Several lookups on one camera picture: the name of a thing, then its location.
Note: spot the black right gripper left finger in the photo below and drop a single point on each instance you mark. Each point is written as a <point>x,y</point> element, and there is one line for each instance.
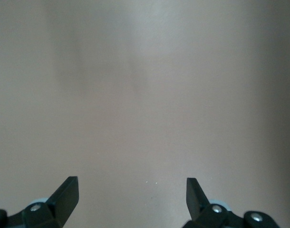
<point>64,199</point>

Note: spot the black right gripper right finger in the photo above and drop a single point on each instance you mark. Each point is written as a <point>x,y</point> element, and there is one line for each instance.
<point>195,202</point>

